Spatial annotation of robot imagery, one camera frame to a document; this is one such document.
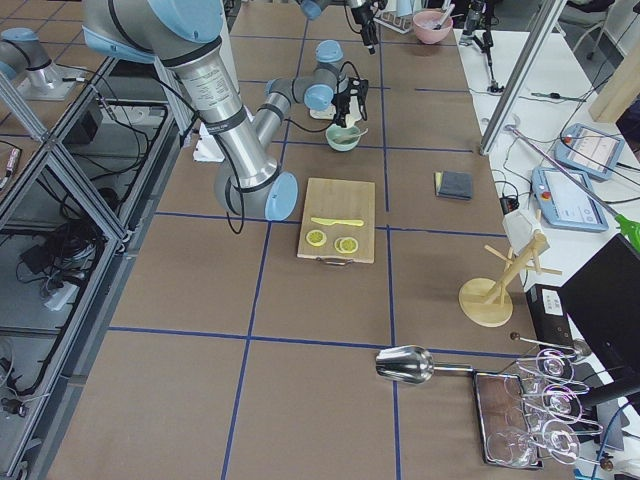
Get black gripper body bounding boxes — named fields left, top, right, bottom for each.
left=332, top=77, right=369, bottom=127

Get white spoon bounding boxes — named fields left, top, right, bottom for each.
left=334, top=129, right=368, bottom=144

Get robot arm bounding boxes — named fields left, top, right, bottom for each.
left=83, top=0, right=368, bottom=221
left=1, top=27, right=82, bottom=101

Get green bowl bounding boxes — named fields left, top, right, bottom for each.
left=325, top=125, right=362, bottom=152

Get pink bowl with ice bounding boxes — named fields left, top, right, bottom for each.
left=412, top=10, right=453, bottom=45

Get wooden cutting board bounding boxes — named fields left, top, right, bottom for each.
left=297, top=178, right=375, bottom=265

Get metal muddler tool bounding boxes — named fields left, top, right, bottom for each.
left=434, top=3, right=455, bottom=30

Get black selfie stick tripod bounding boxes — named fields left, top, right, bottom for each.
left=459, top=0, right=504, bottom=94

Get yellow plastic knife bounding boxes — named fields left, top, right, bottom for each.
left=310, top=217, right=365, bottom=227

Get grey folded cloth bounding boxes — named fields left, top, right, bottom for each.
left=434, top=171, right=473, bottom=200

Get top lemon slice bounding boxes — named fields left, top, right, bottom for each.
left=339, top=237, right=359, bottom=254

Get right teach pendant tablet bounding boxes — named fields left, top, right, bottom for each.
left=531, top=167, right=609, bottom=232

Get teach pendant tablet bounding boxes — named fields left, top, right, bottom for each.
left=531, top=167, right=609, bottom=232
left=554, top=123, right=625, bottom=181

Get left teach pendant tablet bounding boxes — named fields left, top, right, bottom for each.
left=554, top=123, right=625, bottom=181

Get wooden mug tree stand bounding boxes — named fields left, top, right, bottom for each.
left=458, top=229, right=562, bottom=328

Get metal scoop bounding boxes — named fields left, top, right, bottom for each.
left=375, top=345, right=474, bottom=385

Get black box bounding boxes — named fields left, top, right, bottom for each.
left=526, top=284, right=573, bottom=346

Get grabber reach tool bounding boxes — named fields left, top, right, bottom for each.
left=504, top=124, right=639, bottom=250

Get black monitor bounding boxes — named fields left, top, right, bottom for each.
left=560, top=234, right=639, bottom=407

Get black glass rack tray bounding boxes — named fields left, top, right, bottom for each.
left=472, top=372, right=529, bottom=467

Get wine glass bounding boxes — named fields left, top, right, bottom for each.
left=486, top=428, right=535, bottom=469

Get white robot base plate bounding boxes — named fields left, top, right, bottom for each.
left=193, top=123, right=225, bottom=163

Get aluminium frame post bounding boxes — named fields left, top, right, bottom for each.
left=479, top=0, right=567, bottom=156

